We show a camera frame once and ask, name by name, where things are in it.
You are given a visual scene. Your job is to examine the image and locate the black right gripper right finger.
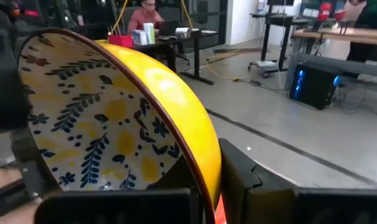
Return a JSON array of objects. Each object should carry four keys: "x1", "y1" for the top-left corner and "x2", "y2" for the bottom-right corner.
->
[{"x1": 218, "y1": 138, "x2": 377, "y2": 224}]

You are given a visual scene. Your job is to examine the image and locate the yellow cable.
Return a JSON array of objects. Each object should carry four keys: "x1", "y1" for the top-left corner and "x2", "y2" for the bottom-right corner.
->
[
  {"x1": 179, "y1": 0, "x2": 239, "y2": 82},
  {"x1": 109, "y1": 0, "x2": 129, "y2": 35}
]

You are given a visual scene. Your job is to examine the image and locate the black rolling stand desk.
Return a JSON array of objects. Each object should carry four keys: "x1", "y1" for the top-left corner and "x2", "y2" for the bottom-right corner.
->
[{"x1": 248, "y1": 12, "x2": 309, "y2": 78}]

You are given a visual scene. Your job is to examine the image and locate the white tissue box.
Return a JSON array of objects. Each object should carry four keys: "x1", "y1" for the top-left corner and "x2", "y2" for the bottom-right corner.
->
[{"x1": 132, "y1": 29, "x2": 148, "y2": 46}]

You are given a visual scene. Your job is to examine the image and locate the wooden background table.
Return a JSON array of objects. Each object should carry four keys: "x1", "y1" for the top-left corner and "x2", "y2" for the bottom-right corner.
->
[{"x1": 292, "y1": 27, "x2": 377, "y2": 47}]

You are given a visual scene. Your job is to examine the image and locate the yellow floral pattern bowl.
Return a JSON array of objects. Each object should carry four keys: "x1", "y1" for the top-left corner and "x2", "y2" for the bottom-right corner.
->
[{"x1": 16, "y1": 27, "x2": 223, "y2": 224}]

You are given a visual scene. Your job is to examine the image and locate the black metal bracket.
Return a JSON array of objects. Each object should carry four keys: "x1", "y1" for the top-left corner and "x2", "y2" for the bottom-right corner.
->
[{"x1": 9, "y1": 129, "x2": 62, "y2": 202}]

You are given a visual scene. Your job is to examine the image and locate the black computer tower blue lights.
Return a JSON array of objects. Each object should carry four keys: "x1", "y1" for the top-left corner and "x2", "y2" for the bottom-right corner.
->
[{"x1": 288, "y1": 63, "x2": 342, "y2": 110}]

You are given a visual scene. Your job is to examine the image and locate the small white box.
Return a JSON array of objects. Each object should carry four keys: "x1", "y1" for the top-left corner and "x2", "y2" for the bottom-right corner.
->
[{"x1": 175, "y1": 27, "x2": 192, "y2": 39}]

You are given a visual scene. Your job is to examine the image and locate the person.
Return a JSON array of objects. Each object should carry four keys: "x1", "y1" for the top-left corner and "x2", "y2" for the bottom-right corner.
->
[
  {"x1": 343, "y1": 0, "x2": 377, "y2": 62},
  {"x1": 127, "y1": 0, "x2": 165, "y2": 34}
]

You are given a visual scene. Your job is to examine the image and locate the black laptop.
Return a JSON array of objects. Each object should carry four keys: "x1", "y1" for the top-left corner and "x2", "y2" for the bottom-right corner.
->
[{"x1": 158, "y1": 19, "x2": 180, "y2": 37}]

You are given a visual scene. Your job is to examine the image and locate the red box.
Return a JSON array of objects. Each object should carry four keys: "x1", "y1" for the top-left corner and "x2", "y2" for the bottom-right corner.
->
[{"x1": 108, "y1": 34, "x2": 134, "y2": 49}]

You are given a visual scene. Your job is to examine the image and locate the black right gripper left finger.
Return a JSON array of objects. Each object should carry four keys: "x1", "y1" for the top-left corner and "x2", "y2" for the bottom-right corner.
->
[{"x1": 34, "y1": 154, "x2": 205, "y2": 224}]

